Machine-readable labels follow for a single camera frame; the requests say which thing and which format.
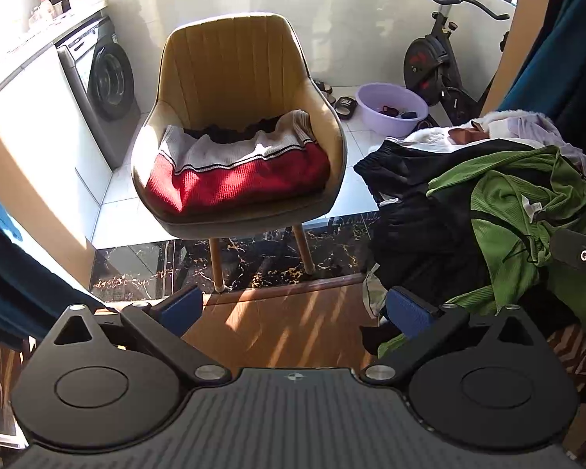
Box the black pants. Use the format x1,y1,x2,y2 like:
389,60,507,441
354,137,535,306

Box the white cabinet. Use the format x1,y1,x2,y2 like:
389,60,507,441
0,4,114,260

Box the lavender garment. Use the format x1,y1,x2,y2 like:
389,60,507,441
515,112,586,179

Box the yellow armchair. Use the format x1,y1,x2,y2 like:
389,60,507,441
130,12,348,295

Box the white fleece garment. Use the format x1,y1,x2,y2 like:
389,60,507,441
399,109,557,150

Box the brown striped garment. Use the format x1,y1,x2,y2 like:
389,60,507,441
546,323,586,404

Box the red and beige knit sweater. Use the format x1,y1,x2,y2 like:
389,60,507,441
145,109,333,216

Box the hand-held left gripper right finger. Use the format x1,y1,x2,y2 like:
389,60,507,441
361,286,544,386

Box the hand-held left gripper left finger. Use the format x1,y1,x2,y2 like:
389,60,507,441
44,286,231,386

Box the grey washing machine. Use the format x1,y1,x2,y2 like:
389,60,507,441
56,14,143,173

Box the purple plastic basin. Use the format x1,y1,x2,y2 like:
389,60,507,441
356,83,431,139

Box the black exercise bike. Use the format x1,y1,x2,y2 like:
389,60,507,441
402,0,512,129

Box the black slipper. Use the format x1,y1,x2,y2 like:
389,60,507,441
314,79,337,106
334,96,358,120

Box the green jacket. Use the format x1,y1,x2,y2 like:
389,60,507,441
377,145,586,358

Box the blue curtain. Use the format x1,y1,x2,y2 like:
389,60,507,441
497,0,586,134
0,176,109,345

